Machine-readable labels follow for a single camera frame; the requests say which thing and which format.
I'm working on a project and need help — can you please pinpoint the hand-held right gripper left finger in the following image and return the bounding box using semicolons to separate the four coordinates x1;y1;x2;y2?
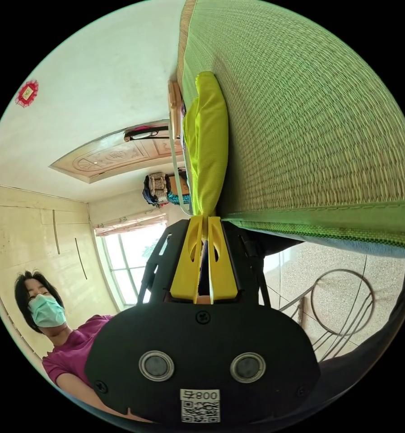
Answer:
169;216;204;301

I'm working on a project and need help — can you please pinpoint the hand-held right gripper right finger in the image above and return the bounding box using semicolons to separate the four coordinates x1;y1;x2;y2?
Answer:
207;216;242;302

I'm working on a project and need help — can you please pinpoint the neon green short sleeve shirt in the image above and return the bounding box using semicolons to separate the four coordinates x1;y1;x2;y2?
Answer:
182;71;229;217

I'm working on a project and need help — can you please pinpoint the person's right forearm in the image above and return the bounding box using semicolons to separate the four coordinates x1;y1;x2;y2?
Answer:
57;370;150;424

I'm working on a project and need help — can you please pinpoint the window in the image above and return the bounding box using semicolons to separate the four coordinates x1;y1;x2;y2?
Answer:
102;222;169;307

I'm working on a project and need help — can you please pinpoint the light patterned curtain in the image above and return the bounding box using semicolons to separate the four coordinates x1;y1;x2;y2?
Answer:
93;211;168;237

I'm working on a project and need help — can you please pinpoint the pile of clothes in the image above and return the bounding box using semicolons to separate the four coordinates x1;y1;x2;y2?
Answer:
142;171;192;207

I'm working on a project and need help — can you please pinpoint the carved wooden door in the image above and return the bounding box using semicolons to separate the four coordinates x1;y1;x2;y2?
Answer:
49;119;185;184

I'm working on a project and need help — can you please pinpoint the person's body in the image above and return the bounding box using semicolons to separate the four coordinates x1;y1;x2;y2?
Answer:
14;269;122;390

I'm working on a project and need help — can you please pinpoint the wooden bed headboard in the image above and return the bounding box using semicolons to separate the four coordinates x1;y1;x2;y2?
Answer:
168;79;185;141

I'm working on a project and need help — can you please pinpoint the cream cupboard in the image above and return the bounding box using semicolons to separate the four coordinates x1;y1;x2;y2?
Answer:
0;182;103;359

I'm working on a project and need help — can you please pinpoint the bed with woven green mat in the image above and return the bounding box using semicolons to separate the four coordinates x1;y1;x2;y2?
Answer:
176;0;405;260

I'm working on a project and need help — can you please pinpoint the metal wire chair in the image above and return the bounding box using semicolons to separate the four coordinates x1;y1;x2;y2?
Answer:
278;269;376;361

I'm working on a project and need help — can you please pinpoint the red wall ornament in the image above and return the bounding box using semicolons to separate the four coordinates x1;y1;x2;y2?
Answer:
15;79;40;108

